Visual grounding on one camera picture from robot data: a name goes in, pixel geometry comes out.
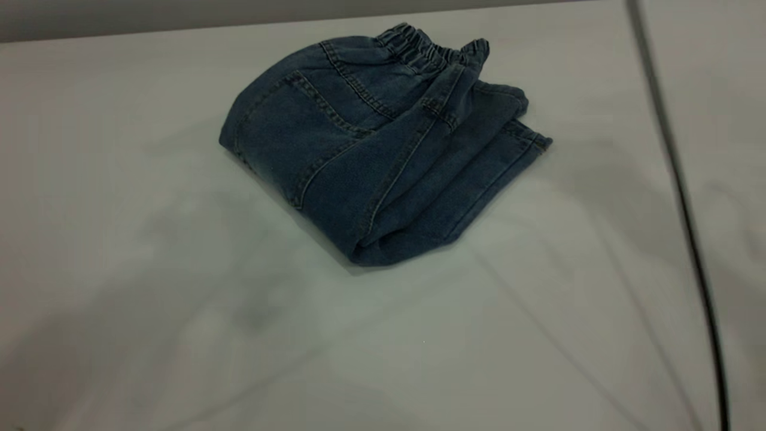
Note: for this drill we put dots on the blue denim jeans with print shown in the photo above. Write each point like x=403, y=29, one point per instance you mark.
x=371, y=155

